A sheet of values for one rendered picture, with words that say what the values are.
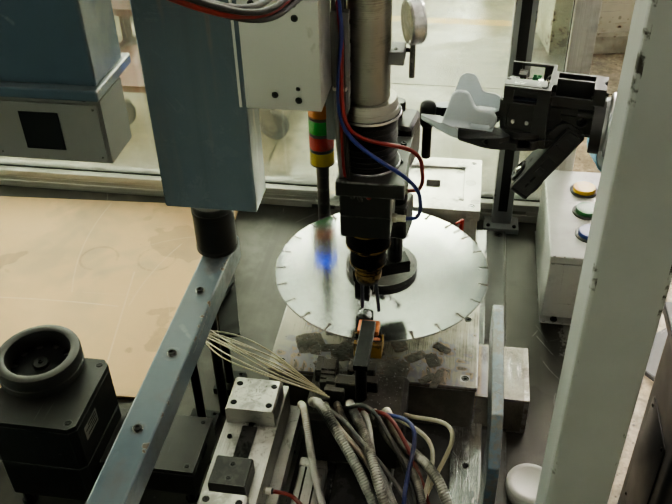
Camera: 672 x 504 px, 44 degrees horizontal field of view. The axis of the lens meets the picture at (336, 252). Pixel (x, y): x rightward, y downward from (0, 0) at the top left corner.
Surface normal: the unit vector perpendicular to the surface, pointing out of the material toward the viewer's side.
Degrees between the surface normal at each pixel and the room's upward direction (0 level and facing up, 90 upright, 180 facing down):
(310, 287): 0
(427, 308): 0
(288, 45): 90
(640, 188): 90
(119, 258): 0
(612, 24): 90
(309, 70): 90
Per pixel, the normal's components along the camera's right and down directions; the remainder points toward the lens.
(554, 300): -0.16, 0.60
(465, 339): -0.02, -0.79
